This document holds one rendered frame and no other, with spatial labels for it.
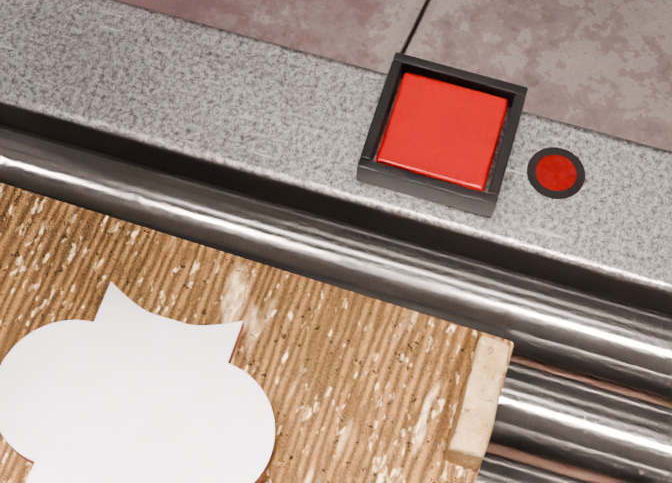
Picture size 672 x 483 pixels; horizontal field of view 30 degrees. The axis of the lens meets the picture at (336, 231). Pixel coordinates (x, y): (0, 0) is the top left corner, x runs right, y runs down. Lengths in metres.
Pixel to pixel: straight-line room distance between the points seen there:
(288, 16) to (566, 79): 0.41
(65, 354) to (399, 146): 0.21
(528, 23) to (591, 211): 1.20
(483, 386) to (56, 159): 0.26
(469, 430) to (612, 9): 1.38
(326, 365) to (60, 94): 0.22
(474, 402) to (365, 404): 0.06
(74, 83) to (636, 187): 0.31
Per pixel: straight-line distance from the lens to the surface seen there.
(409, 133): 0.68
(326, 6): 1.86
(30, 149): 0.70
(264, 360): 0.61
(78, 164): 0.69
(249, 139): 0.69
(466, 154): 0.68
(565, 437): 0.64
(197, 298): 0.63
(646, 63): 1.88
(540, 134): 0.70
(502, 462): 0.63
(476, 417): 0.58
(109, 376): 0.61
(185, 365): 0.61
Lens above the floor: 1.52
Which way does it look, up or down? 65 degrees down
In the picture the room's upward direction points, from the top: 4 degrees clockwise
